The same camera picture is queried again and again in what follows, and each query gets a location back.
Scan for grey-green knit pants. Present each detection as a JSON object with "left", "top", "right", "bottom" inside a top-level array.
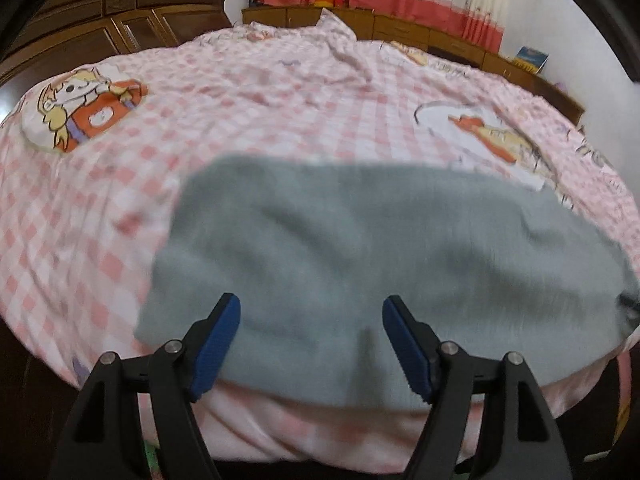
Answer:
[{"left": 134, "top": 156, "right": 639, "bottom": 411}]

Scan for blue book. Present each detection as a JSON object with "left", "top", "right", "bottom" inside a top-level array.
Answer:
[{"left": 512, "top": 47, "right": 549, "bottom": 74}]

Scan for brown wooden wardrobe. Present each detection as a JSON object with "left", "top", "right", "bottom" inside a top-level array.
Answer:
[{"left": 1, "top": 0, "right": 231, "bottom": 116}]

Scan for pink checkered cartoon bedsheet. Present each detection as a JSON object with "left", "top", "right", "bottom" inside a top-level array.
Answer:
[{"left": 1, "top": 12, "right": 639, "bottom": 474}]

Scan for low wooden cabinet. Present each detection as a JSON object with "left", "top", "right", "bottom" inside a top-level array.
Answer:
[{"left": 242, "top": 6, "right": 585, "bottom": 125}]

